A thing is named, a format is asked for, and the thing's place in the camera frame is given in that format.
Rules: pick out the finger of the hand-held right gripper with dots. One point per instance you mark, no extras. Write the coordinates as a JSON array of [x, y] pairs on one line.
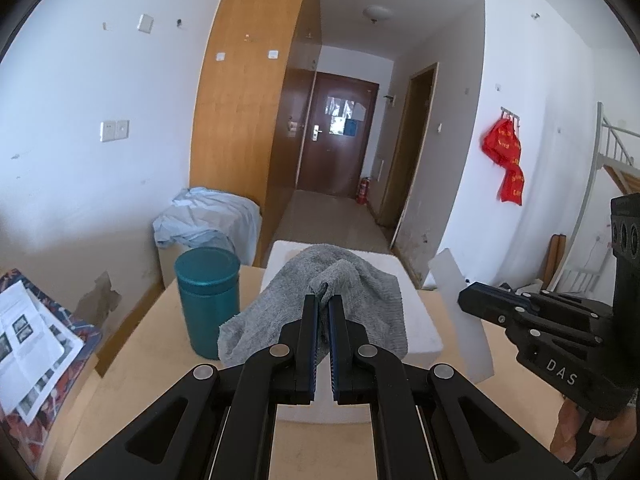
[[490, 300], [555, 335]]

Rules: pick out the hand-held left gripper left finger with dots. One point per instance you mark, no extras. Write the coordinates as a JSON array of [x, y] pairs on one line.
[[306, 350]]

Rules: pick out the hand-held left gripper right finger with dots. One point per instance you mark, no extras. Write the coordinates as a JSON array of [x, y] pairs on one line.
[[340, 355]]

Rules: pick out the clear plastic zip bag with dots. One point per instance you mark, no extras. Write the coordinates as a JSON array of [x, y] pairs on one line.
[[462, 330]]

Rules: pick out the gray towel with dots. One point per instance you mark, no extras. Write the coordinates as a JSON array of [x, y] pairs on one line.
[[360, 300]]

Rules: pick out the white foam box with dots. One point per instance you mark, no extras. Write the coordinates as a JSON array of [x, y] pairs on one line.
[[422, 332]]

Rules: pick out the person's right hand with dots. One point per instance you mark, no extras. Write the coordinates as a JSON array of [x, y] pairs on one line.
[[569, 427]]

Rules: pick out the leaning wooden boards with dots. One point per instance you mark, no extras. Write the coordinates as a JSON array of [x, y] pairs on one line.
[[557, 260]]

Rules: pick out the teal metal canister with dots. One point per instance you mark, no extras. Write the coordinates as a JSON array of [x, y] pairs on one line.
[[207, 305]]

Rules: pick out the red plastic bag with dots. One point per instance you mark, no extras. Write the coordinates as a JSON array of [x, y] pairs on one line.
[[512, 185], [501, 142]]

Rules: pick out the white low cabinet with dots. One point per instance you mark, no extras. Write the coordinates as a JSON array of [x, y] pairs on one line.
[[170, 270]]

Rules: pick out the light blue crumpled sheet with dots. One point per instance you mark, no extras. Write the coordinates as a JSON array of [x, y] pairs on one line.
[[210, 220]]

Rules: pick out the red fire extinguisher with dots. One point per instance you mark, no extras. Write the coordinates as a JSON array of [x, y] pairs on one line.
[[362, 192]]

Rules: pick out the dark brown entrance door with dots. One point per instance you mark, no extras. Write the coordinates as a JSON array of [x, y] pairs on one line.
[[335, 160]]

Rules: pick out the patterned red blue cloth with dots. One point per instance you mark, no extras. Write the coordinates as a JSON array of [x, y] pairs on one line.
[[82, 330]]

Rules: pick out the blue door notice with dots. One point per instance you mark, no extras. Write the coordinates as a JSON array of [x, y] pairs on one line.
[[345, 126]]

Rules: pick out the wooden wardrobe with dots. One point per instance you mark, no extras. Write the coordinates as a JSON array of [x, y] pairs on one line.
[[240, 125]]

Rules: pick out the white door notice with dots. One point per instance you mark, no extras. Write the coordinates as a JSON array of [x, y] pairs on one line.
[[345, 107]]

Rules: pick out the printed white paper sheet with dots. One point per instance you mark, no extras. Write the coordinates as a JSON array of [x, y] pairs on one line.
[[30, 340]]

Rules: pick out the round ceiling lamp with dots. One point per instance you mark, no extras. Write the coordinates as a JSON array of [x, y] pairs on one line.
[[377, 12]]

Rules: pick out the wooden side door frame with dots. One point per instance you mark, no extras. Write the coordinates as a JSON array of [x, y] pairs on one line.
[[415, 150]]

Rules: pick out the white metal bunk bed frame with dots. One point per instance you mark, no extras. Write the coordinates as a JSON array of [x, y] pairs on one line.
[[597, 160]]

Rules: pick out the metal wall hook rack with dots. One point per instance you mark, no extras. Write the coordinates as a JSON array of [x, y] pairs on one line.
[[510, 114]]

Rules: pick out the small wall shelf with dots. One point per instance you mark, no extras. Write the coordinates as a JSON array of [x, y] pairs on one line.
[[390, 99]]

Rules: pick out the white wall socket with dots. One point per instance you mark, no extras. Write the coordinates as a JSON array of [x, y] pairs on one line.
[[122, 129], [107, 131]]

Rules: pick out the white wall switch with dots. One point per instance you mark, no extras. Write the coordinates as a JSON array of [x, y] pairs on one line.
[[145, 23]]

